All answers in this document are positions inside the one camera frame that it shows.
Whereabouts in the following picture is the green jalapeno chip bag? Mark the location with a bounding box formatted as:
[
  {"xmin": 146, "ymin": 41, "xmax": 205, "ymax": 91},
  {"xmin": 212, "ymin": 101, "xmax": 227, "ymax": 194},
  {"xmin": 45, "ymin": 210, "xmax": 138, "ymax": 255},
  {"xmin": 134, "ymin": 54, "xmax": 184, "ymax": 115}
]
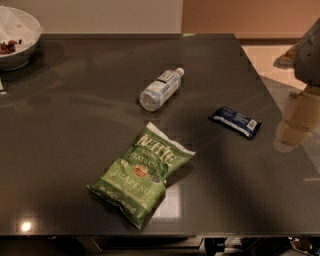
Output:
[{"xmin": 88, "ymin": 122, "xmax": 194, "ymax": 229}]

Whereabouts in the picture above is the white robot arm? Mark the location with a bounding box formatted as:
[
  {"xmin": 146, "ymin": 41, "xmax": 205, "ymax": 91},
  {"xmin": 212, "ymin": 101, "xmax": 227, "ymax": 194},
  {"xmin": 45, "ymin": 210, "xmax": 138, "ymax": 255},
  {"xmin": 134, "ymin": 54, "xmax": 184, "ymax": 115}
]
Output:
[{"xmin": 273, "ymin": 18, "xmax": 320, "ymax": 152}]

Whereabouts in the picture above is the clear plastic water bottle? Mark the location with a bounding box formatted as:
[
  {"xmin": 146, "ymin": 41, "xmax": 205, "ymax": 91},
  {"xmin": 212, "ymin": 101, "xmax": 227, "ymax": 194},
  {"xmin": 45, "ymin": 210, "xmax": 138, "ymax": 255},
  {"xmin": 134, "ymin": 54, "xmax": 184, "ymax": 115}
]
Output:
[{"xmin": 139, "ymin": 68, "xmax": 184, "ymax": 112}]

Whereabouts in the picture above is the dark blue snack bar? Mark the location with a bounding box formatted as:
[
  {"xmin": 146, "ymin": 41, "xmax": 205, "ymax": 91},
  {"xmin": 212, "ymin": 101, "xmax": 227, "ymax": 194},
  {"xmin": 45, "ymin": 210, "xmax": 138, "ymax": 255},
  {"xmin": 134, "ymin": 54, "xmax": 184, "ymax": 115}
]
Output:
[{"xmin": 208, "ymin": 107, "xmax": 261, "ymax": 139}]

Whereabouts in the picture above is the white bowl with fruit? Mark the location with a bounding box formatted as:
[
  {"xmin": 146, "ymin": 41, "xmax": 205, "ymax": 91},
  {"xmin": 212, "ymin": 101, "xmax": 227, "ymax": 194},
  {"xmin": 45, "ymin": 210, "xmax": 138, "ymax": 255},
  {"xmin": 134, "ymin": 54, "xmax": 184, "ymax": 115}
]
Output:
[{"xmin": 0, "ymin": 5, "xmax": 43, "ymax": 71}]

